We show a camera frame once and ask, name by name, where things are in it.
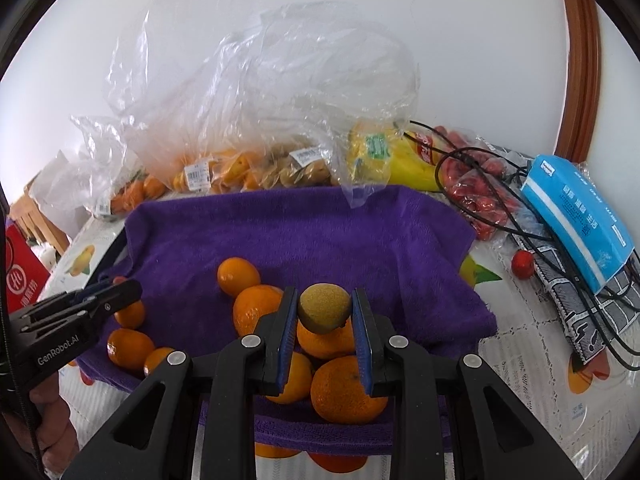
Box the person's left hand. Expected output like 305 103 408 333
29 373 81 473

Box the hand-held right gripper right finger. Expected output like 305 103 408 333
351 287 586 480

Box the black tray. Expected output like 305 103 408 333
92 232 131 283

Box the blue tissue box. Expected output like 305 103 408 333
520 155 636 295

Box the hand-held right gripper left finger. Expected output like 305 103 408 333
60 286 299 480

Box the medium mandarin orange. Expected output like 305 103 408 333
265 351 315 405

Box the large mandarin orange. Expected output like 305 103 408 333
310 355 390 425
296 320 357 361
232 284 285 338

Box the yellow banana package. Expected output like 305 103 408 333
345 120 451 193

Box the wooden chair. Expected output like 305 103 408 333
7 170 71 256

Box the small yellow-green round fruit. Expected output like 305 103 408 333
297 283 352 335

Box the brown wooden door frame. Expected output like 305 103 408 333
555 0 601 163

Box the clear bag of red fruit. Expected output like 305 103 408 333
425 125 531 241

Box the white plastic bag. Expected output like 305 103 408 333
27 150 101 216

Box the clear bag of oranges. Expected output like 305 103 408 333
70 115 168 218

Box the small mandarin orange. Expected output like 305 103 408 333
114 300 146 331
107 328 156 372
143 347 176 377
217 257 262 297

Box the black cable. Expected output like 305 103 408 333
410 120 640 373

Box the purple towel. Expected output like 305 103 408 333
75 185 498 453

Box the small red tomato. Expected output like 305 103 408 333
511 250 537 278

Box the red paper bag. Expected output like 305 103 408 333
0 220 51 316

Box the clear bag of mandarins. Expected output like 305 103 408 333
105 0 281 196

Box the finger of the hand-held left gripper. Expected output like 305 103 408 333
37 280 124 313
22 280 143 333

